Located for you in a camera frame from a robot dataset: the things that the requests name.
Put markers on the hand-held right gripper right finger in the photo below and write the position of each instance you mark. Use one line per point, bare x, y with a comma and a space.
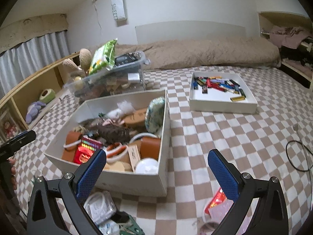
223, 173

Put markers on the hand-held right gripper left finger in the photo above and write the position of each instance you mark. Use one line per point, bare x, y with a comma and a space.
91, 173

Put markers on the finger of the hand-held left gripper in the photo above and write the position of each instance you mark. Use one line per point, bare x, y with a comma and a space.
22, 140
20, 134

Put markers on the white cardboard shoe box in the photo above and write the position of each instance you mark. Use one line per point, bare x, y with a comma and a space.
137, 186

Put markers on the person's left hand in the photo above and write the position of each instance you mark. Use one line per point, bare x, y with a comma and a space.
11, 171

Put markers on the boxed red doll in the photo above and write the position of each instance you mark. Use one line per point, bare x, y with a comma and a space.
9, 129

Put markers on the red printed box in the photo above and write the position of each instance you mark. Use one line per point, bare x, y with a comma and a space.
85, 151

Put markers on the purple plush toy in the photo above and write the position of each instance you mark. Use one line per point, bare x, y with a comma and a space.
34, 111

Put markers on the red snack packet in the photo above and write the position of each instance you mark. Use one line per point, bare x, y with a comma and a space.
216, 200

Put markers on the checkered bed sheet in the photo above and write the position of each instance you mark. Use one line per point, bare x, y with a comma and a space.
220, 139

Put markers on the orange white scissors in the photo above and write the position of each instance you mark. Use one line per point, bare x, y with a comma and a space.
115, 148

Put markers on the clear plastic box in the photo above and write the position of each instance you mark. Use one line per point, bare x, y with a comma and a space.
97, 208

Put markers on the pink card box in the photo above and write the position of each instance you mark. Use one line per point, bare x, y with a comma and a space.
222, 211

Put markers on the brown leather pouch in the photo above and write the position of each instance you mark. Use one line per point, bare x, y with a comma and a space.
149, 149
71, 139

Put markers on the avocado plush toy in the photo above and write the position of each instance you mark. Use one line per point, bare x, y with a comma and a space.
47, 95

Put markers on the white round object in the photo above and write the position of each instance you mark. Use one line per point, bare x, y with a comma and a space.
146, 166

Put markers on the wooden bedside shelf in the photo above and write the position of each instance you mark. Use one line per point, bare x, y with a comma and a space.
36, 78

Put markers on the green clothespin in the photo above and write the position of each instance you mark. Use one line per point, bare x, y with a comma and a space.
132, 225

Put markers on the shallow white cardboard tray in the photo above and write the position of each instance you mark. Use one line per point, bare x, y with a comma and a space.
220, 106

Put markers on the white fluffy toy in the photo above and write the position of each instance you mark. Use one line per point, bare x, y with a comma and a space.
122, 109

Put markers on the wooden hair brush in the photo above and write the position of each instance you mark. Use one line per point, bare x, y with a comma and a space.
137, 117

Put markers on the yellow round toy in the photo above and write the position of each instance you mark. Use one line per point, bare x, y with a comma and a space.
78, 83

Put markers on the grey curtain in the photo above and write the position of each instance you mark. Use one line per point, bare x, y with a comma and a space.
31, 53

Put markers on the metal fork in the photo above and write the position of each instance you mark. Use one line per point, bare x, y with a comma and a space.
296, 127

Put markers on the floral tissue pack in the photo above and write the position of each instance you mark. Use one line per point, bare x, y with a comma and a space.
155, 115

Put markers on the pile of colourful lighters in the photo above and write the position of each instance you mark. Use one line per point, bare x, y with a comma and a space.
215, 84

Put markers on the brown plush toy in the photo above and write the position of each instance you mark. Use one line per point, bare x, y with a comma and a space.
85, 58

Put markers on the clear plastic storage bin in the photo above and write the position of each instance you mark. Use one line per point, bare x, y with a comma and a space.
122, 78

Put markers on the beige printed curtain valance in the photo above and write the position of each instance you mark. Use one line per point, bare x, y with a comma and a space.
31, 28

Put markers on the green snack bag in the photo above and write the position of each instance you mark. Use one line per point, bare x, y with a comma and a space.
102, 56

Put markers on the black electronic device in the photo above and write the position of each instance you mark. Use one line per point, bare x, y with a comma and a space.
127, 60

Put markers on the beige quilt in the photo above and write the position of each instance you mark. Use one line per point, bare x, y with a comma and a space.
195, 51

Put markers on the grey headboard panel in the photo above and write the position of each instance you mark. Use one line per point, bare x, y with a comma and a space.
183, 31

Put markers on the pink clothes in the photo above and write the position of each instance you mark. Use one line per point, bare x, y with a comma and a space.
283, 35

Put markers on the white hanging paper bag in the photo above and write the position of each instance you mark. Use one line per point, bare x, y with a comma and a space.
118, 7

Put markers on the open wardrobe shelf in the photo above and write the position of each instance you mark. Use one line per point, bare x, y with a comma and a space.
273, 17

